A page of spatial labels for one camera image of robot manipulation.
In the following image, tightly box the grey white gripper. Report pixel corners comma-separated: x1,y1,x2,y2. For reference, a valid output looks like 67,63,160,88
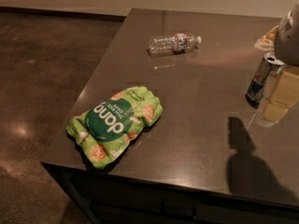
256,1,299,128

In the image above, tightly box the green rice chip bag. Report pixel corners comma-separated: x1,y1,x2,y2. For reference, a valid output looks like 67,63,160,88
66,86,163,170

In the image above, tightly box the yellow white snack bag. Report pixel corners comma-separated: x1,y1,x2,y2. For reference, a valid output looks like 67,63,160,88
254,26,278,51

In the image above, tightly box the clear plastic water bottle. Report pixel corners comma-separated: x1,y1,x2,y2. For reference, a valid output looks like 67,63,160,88
149,33,202,55

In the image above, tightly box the dark cabinet under table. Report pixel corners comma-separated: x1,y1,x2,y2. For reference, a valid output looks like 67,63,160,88
42,161,299,224

